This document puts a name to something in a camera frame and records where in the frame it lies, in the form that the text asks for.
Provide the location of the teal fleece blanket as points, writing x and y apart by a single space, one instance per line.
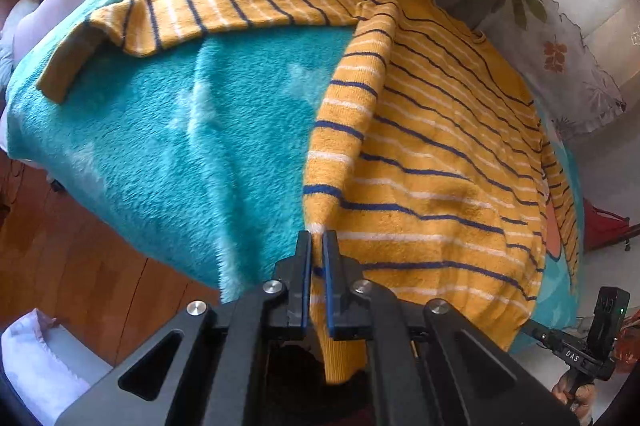
175 145

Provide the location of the yellow striped sweater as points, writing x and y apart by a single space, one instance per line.
440 165

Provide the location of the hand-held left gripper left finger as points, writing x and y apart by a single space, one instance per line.
303 286

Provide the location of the person's right hand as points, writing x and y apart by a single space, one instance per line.
575 401

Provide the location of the red cloth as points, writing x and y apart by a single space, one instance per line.
602 226

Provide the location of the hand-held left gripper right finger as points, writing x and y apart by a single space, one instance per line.
329 286

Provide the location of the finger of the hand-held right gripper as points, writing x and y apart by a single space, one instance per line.
536 332

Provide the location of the white cloth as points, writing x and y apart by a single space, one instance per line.
37 366

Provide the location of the floral ruffled cloth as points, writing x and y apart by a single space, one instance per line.
555 40

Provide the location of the white pillow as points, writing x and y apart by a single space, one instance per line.
45 15

